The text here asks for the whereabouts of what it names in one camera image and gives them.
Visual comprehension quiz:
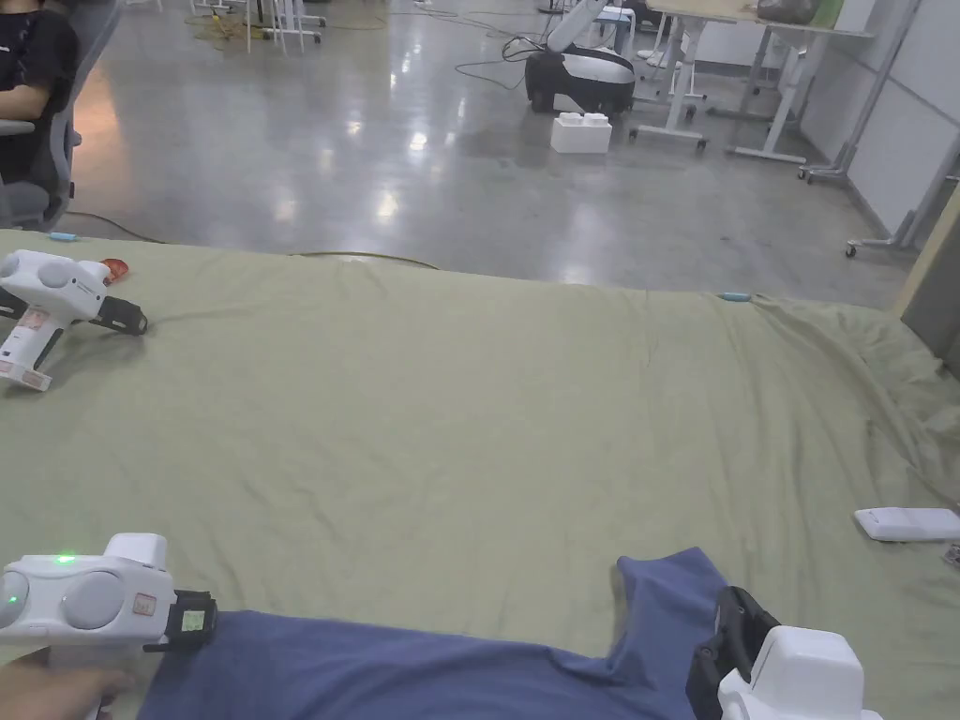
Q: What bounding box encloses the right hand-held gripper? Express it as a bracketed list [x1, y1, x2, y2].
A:
[685, 584, 883, 720]

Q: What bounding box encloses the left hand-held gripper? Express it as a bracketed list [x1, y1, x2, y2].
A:
[0, 532, 221, 675]

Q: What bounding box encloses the blue shirt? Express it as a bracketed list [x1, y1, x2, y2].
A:
[138, 547, 753, 720]

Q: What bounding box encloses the person's left hand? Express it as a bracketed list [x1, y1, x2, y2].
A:
[0, 650, 138, 720]

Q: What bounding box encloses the white flat device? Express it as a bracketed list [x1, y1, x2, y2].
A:
[854, 506, 960, 544]

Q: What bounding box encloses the bed with pale green sheet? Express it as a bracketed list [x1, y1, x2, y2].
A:
[0, 228, 960, 720]

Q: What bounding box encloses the spare hand-held gripper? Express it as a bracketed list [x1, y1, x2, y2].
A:
[0, 248, 150, 394]

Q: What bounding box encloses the grey office chair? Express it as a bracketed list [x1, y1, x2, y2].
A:
[0, 0, 126, 231]

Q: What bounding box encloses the white foam box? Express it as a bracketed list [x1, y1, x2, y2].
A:
[550, 112, 614, 156]

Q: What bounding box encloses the white desk with grey top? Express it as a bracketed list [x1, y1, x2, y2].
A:
[724, 21, 878, 164]

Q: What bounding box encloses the white desk with wooden top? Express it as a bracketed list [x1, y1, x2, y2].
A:
[628, 0, 775, 156]

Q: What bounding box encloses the black and white robot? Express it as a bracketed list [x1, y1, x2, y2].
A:
[523, 0, 638, 115]

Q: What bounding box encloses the yellow cable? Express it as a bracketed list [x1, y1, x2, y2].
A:
[185, 6, 280, 48]

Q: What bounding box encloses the white table frame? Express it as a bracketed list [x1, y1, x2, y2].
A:
[189, 0, 326, 55]

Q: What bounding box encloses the black cable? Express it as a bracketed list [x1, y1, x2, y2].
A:
[453, 31, 543, 90]

